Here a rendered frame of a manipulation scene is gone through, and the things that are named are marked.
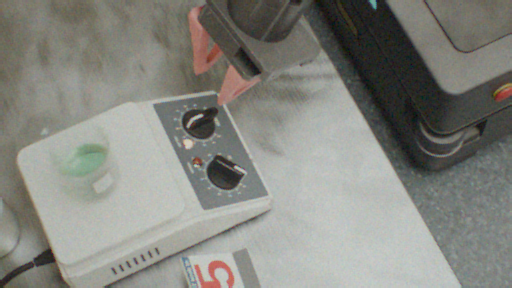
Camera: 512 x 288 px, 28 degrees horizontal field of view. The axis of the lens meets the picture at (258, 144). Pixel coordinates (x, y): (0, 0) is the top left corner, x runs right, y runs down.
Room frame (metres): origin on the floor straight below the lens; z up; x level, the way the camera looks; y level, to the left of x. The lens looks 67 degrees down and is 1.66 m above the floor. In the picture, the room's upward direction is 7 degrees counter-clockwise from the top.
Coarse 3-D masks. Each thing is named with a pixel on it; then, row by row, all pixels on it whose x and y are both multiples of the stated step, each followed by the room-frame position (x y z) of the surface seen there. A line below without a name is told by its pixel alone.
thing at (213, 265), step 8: (224, 256) 0.28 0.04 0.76; (192, 264) 0.27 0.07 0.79; (200, 264) 0.27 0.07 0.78; (208, 264) 0.27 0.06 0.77; (216, 264) 0.28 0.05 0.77; (224, 264) 0.28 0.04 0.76; (200, 272) 0.27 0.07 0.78; (208, 272) 0.27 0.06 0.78; (216, 272) 0.27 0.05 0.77; (224, 272) 0.27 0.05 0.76; (232, 272) 0.27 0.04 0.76; (200, 280) 0.26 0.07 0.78; (208, 280) 0.26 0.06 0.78; (216, 280) 0.26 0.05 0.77; (224, 280) 0.26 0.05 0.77; (232, 280) 0.26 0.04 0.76
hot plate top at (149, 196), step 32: (128, 128) 0.39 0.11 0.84; (32, 160) 0.37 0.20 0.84; (128, 160) 0.36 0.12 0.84; (160, 160) 0.35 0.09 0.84; (32, 192) 0.34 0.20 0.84; (64, 192) 0.34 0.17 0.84; (128, 192) 0.33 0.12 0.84; (160, 192) 0.32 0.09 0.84; (64, 224) 0.31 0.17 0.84; (96, 224) 0.30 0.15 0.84; (128, 224) 0.30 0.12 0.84; (160, 224) 0.30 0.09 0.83; (64, 256) 0.28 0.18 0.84
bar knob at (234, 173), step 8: (216, 160) 0.36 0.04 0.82; (224, 160) 0.36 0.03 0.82; (208, 168) 0.35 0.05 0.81; (216, 168) 0.35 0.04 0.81; (224, 168) 0.35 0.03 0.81; (232, 168) 0.35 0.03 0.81; (240, 168) 0.35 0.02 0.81; (208, 176) 0.35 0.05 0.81; (216, 176) 0.35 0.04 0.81; (224, 176) 0.35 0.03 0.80; (232, 176) 0.34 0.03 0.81; (240, 176) 0.34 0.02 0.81; (216, 184) 0.34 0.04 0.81; (224, 184) 0.34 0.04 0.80; (232, 184) 0.34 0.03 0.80
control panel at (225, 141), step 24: (216, 96) 0.44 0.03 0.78; (168, 120) 0.40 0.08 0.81; (216, 120) 0.41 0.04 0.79; (192, 144) 0.38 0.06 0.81; (216, 144) 0.38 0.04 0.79; (240, 144) 0.38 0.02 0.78; (192, 168) 0.35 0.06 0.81; (216, 192) 0.33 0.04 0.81; (240, 192) 0.33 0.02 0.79; (264, 192) 0.33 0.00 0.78
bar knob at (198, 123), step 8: (192, 112) 0.41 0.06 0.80; (200, 112) 0.41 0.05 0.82; (208, 112) 0.41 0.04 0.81; (216, 112) 0.41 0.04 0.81; (184, 120) 0.40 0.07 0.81; (192, 120) 0.40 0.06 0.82; (200, 120) 0.40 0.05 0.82; (208, 120) 0.40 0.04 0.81; (184, 128) 0.40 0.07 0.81; (192, 128) 0.39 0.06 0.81; (200, 128) 0.40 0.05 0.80; (208, 128) 0.40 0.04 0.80; (192, 136) 0.39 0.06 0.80; (200, 136) 0.39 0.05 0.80; (208, 136) 0.39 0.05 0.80
